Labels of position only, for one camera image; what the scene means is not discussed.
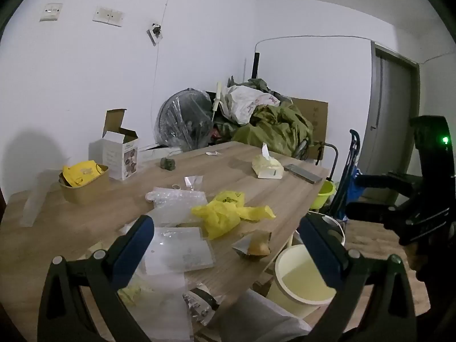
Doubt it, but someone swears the white wall switch plate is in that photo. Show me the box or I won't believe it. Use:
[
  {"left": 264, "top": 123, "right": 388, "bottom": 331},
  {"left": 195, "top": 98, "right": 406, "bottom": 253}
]
[
  {"left": 93, "top": 6, "right": 125, "bottom": 27},
  {"left": 39, "top": 3, "right": 63, "bottom": 22}
]

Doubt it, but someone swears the clear plastic sheet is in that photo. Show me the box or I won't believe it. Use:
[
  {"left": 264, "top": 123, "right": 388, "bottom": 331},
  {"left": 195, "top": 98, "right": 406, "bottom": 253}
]
[{"left": 119, "top": 271, "right": 195, "bottom": 342}]

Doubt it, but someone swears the bread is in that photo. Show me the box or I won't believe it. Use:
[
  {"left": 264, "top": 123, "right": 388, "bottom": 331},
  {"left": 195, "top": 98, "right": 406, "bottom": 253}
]
[{"left": 231, "top": 230, "right": 272, "bottom": 259}]

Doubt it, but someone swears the green plastic bucket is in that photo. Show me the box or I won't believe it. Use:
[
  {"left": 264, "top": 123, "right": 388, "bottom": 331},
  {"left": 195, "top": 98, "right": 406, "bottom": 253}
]
[{"left": 309, "top": 180, "right": 337, "bottom": 211}]

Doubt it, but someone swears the grey cloth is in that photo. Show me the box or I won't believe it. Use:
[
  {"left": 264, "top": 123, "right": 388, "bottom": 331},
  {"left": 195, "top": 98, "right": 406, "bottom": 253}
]
[{"left": 208, "top": 288, "right": 312, "bottom": 342}]

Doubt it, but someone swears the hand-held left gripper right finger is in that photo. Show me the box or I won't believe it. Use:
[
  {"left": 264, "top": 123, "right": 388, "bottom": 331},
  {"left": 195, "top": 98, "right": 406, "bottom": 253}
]
[{"left": 299, "top": 215, "right": 417, "bottom": 342}]

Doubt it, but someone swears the black metal chair frame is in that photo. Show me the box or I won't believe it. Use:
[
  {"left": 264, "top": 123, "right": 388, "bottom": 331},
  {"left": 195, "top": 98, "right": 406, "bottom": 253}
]
[{"left": 313, "top": 142, "right": 339, "bottom": 180}]

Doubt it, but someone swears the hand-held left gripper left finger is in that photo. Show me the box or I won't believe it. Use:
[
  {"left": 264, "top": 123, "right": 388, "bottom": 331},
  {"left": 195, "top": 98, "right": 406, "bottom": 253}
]
[{"left": 37, "top": 215, "right": 154, "bottom": 342}]

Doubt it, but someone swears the grey door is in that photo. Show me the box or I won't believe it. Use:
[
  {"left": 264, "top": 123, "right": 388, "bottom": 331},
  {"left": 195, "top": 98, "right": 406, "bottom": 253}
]
[{"left": 358, "top": 41, "right": 421, "bottom": 203}]

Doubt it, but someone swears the fan wrapped in plastic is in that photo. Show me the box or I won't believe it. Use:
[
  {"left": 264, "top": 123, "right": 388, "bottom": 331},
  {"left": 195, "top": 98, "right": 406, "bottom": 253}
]
[{"left": 151, "top": 87, "right": 216, "bottom": 152}]

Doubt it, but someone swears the brown paper bowl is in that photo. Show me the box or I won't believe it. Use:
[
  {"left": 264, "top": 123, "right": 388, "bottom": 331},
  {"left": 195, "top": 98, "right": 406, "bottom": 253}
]
[{"left": 59, "top": 165, "right": 110, "bottom": 205}]

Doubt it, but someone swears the black printed wrapper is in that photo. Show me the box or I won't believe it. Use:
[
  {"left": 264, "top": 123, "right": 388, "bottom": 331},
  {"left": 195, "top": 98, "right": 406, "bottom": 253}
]
[{"left": 183, "top": 288, "right": 219, "bottom": 325}]

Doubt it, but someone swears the cream tissue pack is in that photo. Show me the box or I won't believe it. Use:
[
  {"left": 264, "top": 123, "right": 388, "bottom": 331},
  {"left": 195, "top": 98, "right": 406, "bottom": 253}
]
[{"left": 252, "top": 142, "right": 284, "bottom": 179}]

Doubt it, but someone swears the blue folding cart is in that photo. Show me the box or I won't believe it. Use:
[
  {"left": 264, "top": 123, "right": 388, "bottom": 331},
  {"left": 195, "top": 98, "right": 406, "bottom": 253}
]
[{"left": 328, "top": 129, "right": 364, "bottom": 221}]

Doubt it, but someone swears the white plastic bag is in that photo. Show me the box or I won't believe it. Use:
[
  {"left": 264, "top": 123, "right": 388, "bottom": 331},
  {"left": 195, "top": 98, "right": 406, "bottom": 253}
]
[{"left": 220, "top": 85, "right": 281, "bottom": 126}]

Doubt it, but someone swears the cream plastic bucket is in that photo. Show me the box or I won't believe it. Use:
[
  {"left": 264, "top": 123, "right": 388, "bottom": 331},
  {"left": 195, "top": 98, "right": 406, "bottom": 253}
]
[{"left": 267, "top": 244, "right": 339, "bottom": 318}]

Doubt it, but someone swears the yellow plastic bag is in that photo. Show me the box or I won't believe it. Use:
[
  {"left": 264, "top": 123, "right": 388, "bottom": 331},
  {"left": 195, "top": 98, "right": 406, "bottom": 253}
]
[{"left": 191, "top": 190, "right": 276, "bottom": 240}]

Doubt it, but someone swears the white open cardboard box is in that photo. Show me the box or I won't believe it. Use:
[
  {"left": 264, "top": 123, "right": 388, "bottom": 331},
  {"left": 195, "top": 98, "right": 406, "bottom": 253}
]
[{"left": 89, "top": 109, "right": 139, "bottom": 181}]

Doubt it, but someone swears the brown cardboard sheet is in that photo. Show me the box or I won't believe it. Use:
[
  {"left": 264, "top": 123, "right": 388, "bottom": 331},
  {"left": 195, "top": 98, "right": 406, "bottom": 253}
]
[{"left": 288, "top": 97, "right": 329, "bottom": 161}]

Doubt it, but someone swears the broken wall socket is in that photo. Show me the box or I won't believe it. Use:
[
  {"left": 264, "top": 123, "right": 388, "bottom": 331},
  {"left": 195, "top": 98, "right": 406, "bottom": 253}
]
[{"left": 147, "top": 23, "right": 164, "bottom": 46}]

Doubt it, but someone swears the white plastic bucket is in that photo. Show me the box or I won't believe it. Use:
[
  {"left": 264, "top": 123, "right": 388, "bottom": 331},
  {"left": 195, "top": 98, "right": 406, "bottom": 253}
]
[{"left": 294, "top": 211, "right": 347, "bottom": 246}]

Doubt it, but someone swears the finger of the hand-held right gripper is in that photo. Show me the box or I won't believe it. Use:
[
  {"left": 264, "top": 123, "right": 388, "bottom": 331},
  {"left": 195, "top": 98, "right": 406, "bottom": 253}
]
[
  {"left": 346, "top": 202, "right": 396, "bottom": 229},
  {"left": 356, "top": 172, "right": 421, "bottom": 196}
]

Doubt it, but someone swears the grey flat bar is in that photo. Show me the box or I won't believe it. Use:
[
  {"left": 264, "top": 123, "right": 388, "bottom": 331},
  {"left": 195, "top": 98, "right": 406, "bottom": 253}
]
[{"left": 283, "top": 164, "right": 323, "bottom": 184}]

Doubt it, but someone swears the bubble wrap sheet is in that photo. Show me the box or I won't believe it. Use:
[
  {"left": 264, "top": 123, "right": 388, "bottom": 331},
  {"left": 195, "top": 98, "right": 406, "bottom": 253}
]
[{"left": 145, "top": 187, "right": 208, "bottom": 228}]

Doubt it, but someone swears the olive green cloth pile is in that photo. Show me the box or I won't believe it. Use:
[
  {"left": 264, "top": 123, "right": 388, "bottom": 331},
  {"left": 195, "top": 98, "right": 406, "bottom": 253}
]
[{"left": 214, "top": 76, "right": 314, "bottom": 157}]

